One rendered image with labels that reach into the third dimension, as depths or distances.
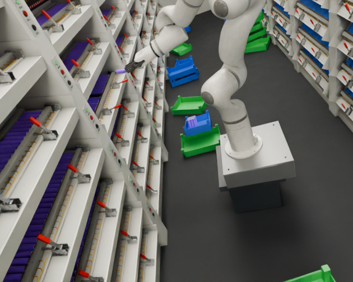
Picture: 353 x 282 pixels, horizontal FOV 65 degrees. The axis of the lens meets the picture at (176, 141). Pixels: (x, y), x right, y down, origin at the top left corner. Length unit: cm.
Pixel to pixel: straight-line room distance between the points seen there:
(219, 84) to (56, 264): 84
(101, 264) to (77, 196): 24
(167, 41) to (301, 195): 107
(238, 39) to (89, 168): 71
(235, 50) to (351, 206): 100
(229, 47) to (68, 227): 80
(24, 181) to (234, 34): 80
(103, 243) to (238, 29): 89
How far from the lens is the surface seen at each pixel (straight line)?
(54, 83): 104
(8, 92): 82
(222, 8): 93
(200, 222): 167
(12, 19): 100
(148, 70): 248
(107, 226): 113
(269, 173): 135
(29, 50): 102
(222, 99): 116
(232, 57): 110
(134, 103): 179
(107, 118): 133
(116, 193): 122
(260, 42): 344
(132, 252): 127
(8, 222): 74
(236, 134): 132
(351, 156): 189
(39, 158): 87
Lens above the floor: 133
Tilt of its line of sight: 36 degrees down
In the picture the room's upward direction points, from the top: 24 degrees counter-clockwise
